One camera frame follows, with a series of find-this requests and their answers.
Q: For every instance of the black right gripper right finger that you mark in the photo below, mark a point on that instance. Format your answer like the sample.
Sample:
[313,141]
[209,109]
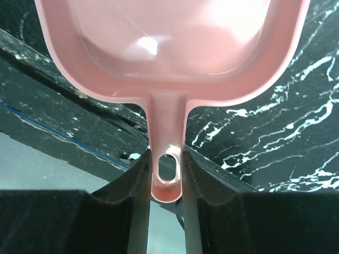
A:
[219,218]

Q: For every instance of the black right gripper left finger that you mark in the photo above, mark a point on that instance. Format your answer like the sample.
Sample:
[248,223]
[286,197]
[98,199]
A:
[113,219]

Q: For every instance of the pink dustpan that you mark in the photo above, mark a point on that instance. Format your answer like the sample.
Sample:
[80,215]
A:
[170,57]

